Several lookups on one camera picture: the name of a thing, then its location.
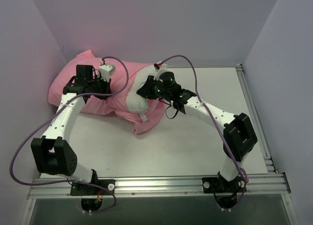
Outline black short right cable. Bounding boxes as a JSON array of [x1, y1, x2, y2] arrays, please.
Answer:
[[165, 104, 180, 120]]

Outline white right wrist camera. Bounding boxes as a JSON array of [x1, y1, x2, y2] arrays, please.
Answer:
[[154, 62, 168, 80]]

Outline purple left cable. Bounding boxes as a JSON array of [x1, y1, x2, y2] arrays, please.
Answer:
[[9, 56, 130, 213]]

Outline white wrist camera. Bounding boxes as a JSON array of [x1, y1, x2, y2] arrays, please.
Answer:
[[98, 60, 116, 82], [154, 62, 168, 80]]

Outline pink floral pillowcase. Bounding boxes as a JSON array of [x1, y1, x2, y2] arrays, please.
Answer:
[[47, 50, 165, 135]]

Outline white pillow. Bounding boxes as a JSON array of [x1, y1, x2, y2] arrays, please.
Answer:
[[126, 66, 157, 123]]

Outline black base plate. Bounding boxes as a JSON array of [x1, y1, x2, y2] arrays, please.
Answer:
[[70, 176, 116, 212], [201, 175, 246, 208]]

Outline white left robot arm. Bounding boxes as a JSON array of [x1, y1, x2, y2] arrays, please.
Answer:
[[31, 64, 115, 195]]

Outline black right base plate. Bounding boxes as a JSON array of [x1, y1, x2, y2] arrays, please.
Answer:
[[201, 175, 246, 208]]

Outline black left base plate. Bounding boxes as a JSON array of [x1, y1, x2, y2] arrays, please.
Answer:
[[70, 176, 116, 212]]

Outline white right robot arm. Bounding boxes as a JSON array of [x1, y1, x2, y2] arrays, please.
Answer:
[[134, 71, 258, 192]]

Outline aluminium rail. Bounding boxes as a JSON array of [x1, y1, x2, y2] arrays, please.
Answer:
[[167, 63, 243, 69], [236, 65, 279, 174], [28, 173, 291, 199]]

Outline aluminium front rail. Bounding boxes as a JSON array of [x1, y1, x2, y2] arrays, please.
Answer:
[[28, 173, 291, 199]]

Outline aluminium right side rail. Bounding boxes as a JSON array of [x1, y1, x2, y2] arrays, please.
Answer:
[[236, 65, 279, 174]]

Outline purple cable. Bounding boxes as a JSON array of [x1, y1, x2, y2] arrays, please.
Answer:
[[9, 56, 130, 213], [162, 55, 249, 201]]

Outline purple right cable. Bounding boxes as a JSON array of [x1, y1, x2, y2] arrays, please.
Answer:
[[162, 55, 249, 201]]

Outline aluminium back rail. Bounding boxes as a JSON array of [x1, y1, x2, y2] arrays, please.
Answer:
[[167, 63, 243, 69]]

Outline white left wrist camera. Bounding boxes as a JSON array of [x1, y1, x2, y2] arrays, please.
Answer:
[[98, 60, 116, 82]]

